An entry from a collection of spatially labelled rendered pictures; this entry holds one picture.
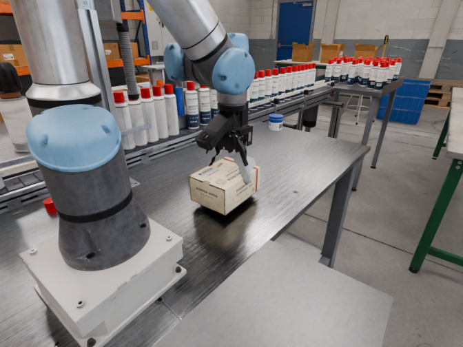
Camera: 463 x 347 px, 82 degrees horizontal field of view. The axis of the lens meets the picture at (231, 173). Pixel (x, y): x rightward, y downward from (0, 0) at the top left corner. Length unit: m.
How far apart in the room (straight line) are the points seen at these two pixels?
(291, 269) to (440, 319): 1.32
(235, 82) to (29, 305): 0.53
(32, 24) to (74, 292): 0.40
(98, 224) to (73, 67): 0.26
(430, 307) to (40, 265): 1.73
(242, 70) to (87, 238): 0.36
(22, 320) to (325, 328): 0.50
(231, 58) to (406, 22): 7.55
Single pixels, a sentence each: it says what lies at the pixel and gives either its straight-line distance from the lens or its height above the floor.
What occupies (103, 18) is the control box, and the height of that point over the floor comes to 1.29.
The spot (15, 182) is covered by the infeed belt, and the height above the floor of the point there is 0.88.
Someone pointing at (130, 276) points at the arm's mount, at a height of 0.92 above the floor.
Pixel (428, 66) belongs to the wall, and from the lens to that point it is 7.85.
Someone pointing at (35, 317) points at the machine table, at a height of 0.83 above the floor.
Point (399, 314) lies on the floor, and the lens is 1.75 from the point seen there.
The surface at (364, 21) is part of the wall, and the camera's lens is 8.10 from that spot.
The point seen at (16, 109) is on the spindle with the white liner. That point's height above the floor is 1.03.
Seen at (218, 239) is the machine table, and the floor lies 0.83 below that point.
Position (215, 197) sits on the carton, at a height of 0.89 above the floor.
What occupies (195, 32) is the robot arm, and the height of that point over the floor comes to 1.26.
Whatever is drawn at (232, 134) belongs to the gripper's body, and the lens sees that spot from 0.67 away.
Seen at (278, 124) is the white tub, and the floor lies 0.86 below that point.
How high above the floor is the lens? 1.25
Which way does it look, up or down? 27 degrees down
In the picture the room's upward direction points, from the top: straight up
